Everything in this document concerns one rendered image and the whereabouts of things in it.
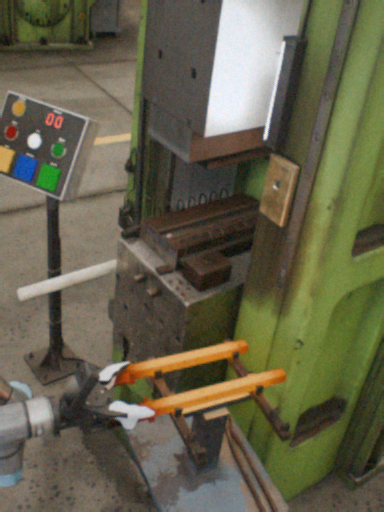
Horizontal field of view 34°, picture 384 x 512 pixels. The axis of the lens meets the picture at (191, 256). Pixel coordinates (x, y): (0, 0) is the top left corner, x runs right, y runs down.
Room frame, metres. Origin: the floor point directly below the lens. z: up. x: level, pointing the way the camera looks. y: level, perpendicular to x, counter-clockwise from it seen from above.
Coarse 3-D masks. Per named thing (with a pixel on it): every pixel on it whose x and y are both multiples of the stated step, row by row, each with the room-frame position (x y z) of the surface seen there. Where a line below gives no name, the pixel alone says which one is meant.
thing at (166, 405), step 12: (264, 372) 1.10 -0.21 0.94; (276, 372) 1.10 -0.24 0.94; (216, 384) 1.04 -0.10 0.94; (228, 384) 1.04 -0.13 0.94; (240, 384) 1.05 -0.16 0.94; (252, 384) 1.05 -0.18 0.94; (264, 384) 1.07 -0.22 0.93; (180, 396) 0.98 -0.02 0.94; (192, 396) 0.99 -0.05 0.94; (204, 396) 0.99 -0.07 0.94; (216, 396) 1.01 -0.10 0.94; (228, 396) 1.02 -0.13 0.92; (156, 408) 0.94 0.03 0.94; (168, 408) 0.95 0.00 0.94
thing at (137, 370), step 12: (204, 348) 1.15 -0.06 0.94; (216, 348) 1.16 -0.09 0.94; (228, 348) 1.17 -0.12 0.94; (240, 348) 1.17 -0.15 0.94; (156, 360) 1.09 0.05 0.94; (168, 360) 1.09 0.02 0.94; (180, 360) 1.10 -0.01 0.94; (192, 360) 1.11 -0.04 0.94; (204, 360) 1.13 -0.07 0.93; (120, 372) 1.02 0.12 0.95; (132, 372) 1.03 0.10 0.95; (144, 372) 1.05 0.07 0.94; (120, 384) 1.02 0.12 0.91; (132, 384) 1.03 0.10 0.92
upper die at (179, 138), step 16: (160, 112) 1.61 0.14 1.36; (160, 128) 1.61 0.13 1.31; (176, 128) 1.55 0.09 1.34; (256, 128) 1.65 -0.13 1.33; (176, 144) 1.55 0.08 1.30; (192, 144) 1.50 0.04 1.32; (208, 144) 1.54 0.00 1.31; (224, 144) 1.58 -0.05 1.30; (240, 144) 1.62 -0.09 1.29; (256, 144) 1.66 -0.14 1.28; (192, 160) 1.51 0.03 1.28
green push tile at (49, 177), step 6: (42, 168) 1.81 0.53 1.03; (48, 168) 1.80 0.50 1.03; (54, 168) 1.80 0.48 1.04; (42, 174) 1.80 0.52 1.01; (48, 174) 1.79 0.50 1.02; (54, 174) 1.78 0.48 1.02; (60, 174) 1.78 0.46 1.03; (42, 180) 1.78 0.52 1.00; (48, 180) 1.78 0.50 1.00; (54, 180) 1.77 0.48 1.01; (42, 186) 1.77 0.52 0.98; (48, 186) 1.77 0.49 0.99; (54, 186) 1.76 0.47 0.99
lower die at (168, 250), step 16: (192, 208) 1.77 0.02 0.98; (208, 208) 1.77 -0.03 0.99; (224, 208) 1.78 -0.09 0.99; (240, 208) 1.78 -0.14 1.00; (144, 224) 1.64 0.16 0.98; (160, 224) 1.63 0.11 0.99; (176, 224) 1.64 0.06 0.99; (224, 224) 1.68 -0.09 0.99; (240, 224) 1.69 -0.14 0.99; (144, 240) 1.63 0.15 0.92; (160, 240) 1.57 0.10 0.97; (176, 240) 1.55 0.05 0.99; (192, 240) 1.56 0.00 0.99; (208, 240) 1.58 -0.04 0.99; (224, 240) 1.62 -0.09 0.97; (160, 256) 1.56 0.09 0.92; (176, 256) 1.50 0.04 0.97
